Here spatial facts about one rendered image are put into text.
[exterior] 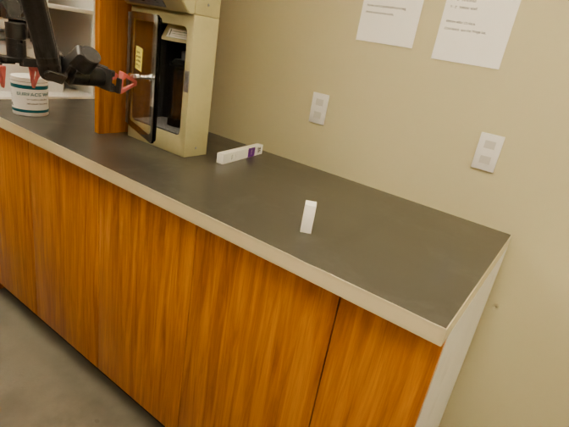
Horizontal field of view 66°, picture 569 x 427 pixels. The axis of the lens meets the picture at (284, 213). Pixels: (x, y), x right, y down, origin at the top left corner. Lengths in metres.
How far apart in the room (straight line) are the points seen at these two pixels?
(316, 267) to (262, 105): 1.07
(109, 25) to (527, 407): 1.95
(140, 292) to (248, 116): 0.89
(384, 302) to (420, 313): 0.07
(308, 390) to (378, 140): 0.90
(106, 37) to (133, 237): 0.75
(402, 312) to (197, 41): 1.08
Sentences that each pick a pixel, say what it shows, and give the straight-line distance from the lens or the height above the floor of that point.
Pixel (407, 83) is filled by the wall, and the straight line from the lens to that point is 1.60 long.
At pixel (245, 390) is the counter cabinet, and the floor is 0.47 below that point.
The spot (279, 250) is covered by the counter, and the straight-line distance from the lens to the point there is 1.01.
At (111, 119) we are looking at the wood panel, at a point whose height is 0.99.
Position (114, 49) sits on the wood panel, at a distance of 1.83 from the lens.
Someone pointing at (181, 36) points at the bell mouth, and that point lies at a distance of 1.65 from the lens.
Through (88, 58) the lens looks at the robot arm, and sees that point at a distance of 1.43.
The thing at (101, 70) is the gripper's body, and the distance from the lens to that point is 1.53.
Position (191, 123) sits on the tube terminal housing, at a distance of 1.60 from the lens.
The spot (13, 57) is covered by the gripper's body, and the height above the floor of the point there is 1.19.
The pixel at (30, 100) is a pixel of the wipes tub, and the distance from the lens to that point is 2.04.
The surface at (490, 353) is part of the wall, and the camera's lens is 1.73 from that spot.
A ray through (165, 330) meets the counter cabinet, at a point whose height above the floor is 0.48.
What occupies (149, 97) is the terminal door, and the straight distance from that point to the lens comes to 1.56.
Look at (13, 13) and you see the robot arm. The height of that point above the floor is 1.32.
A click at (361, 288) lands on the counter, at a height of 0.94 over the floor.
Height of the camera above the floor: 1.38
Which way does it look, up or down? 21 degrees down
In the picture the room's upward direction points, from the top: 10 degrees clockwise
